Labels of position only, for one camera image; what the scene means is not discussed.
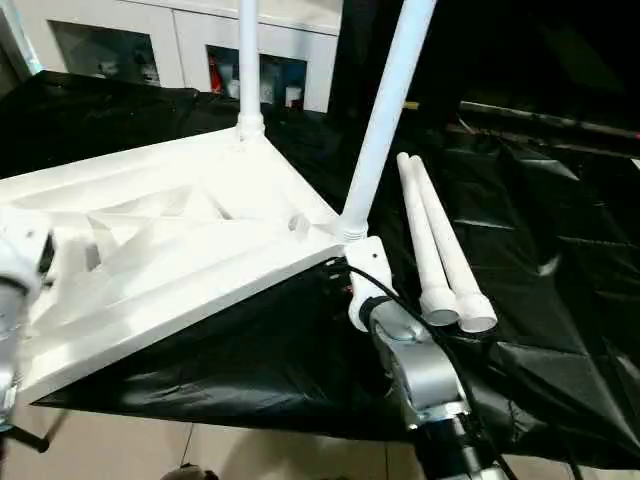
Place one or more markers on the white plastic table leg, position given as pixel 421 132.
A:
pixel 455 250
pixel 425 240
pixel 385 125
pixel 249 65

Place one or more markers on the white plastic table top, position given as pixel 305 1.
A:
pixel 175 225

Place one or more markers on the black plastic mat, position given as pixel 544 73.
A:
pixel 500 225

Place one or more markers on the small white jar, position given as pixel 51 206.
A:
pixel 233 88
pixel 294 96

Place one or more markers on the small white object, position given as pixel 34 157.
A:
pixel 550 265

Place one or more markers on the red package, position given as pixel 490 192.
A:
pixel 215 75

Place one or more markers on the dark metal rod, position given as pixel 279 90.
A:
pixel 550 120

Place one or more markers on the white glass-door cabinet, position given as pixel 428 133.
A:
pixel 175 30

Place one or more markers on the white flat board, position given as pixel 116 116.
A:
pixel 636 166

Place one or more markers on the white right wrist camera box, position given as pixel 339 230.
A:
pixel 370 270

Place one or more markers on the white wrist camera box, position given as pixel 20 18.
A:
pixel 370 270
pixel 25 245

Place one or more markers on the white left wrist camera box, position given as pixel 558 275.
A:
pixel 25 245

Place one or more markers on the dark metal table frame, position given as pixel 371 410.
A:
pixel 40 435

